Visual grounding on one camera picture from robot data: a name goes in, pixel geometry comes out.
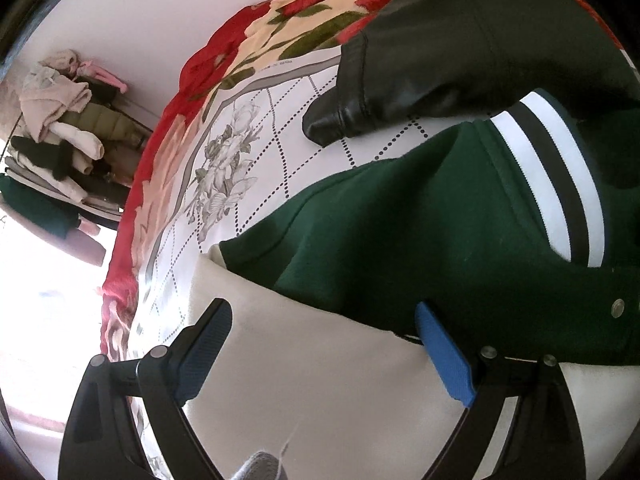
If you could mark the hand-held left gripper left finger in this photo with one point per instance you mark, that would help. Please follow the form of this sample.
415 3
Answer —
200 355

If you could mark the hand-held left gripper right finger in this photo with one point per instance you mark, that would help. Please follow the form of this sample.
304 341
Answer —
445 355

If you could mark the green varsity jacket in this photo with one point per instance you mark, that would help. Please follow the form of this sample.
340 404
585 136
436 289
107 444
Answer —
425 230

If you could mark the red floral blanket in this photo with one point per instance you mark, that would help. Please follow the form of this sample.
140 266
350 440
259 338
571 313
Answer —
210 65

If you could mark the black leather jacket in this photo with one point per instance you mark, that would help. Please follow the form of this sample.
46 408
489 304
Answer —
450 50

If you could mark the white dotted bed sheet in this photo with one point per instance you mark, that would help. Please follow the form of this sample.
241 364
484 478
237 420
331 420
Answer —
280 160

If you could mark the pile of folded clothes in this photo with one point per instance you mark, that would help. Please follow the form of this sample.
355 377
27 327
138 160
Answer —
65 125

